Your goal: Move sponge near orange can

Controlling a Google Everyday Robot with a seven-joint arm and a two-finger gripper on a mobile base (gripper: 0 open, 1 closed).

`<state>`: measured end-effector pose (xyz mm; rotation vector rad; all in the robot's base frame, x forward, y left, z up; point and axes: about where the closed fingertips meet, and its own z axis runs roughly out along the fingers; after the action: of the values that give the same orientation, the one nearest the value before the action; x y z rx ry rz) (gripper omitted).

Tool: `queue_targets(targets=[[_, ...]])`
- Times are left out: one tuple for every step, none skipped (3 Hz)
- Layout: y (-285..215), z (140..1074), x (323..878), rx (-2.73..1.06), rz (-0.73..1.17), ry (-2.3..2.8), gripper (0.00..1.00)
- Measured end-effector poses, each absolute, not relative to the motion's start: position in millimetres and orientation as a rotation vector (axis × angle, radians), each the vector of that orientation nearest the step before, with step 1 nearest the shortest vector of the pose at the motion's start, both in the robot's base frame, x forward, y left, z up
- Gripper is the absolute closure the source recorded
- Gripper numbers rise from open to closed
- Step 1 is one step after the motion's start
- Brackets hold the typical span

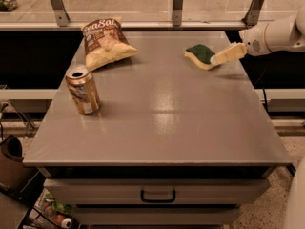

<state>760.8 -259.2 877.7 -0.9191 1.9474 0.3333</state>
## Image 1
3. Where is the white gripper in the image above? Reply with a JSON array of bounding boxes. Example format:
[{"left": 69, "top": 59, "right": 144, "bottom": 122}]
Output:
[{"left": 210, "top": 23, "right": 272, "bottom": 66}]

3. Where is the green and yellow sponge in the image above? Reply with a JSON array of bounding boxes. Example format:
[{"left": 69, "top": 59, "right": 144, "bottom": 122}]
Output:
[{"left": 184, "top": 44, "right": 214, "bottom": 71}]

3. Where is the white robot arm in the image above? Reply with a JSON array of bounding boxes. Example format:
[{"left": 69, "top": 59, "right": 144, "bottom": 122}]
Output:
[{"left": 210, "top": 6, "right": 305, "bottom": 66}]

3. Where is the orange soda can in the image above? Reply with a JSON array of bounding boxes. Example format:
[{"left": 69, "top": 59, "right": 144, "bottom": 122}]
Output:
[{"left": 66, "top": 65, "right": 100, "bottom": 115}]

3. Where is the sea salt chips bag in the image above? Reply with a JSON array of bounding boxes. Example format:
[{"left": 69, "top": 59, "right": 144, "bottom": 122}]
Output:
[{"left": 82, "top": 17, "right": 137, "bottom": 71}]

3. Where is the grey lower drawer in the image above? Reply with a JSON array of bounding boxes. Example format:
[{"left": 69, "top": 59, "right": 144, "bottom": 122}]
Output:
[{"left": 72, "top": 207, "right": 240, "bottom": 226}]

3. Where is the grey drawer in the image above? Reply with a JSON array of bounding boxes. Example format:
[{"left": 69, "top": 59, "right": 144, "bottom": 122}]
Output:
[
  {"left": 45, "top": 179, "right": 270, "bottom": 205},
  {"left": 72, "top": 207, "right": 240, "bottom": 226}
]

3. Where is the grey top drawer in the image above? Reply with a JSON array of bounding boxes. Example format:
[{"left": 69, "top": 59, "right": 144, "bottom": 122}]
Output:
[{"left": 45, "top": 179, "right": 270, "bottom": 205}]

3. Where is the clutter basket on floor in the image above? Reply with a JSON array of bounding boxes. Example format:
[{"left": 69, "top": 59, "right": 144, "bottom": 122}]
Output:
[{"left": 30, "top": 189, "right": 72, "bottom": 229}]

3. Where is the brown bin at left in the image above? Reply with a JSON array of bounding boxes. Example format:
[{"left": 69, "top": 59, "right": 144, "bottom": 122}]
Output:
[{"left": 0, "top": 135, "right": 37, "bottom": 193}]

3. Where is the right metal window bracket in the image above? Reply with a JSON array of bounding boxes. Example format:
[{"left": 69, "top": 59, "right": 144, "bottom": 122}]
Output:
[{"left": 242, "top": 0, "right": 265, "bottom": 27}]

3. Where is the metal window bracket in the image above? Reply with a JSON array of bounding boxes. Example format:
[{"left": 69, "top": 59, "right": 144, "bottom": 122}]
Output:
[
  {"left": 242, "top": 0, "right": 265, "bottom": 27},
  {"left": 172, "top": 0, "right": 184, "bottom": 27},
  {"left": 50, "top": 0, "right": 70, "bottom": 27}
]

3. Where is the middle metal window bracket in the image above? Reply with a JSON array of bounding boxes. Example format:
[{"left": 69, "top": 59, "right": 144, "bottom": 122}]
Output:
[{"left": 172, "top": 0, "right": 184, "bottom": 27}]

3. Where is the black drawer handle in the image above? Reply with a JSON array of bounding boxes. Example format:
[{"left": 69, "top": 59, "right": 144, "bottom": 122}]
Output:
[{"left": 140, "top": 190, "right": 176, "bottom": 204}]

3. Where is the left metal window bracket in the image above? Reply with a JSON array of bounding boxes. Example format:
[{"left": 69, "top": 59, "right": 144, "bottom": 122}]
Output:
[{"left": 50, "top": 0, "right": 70, "bottom": 27}]

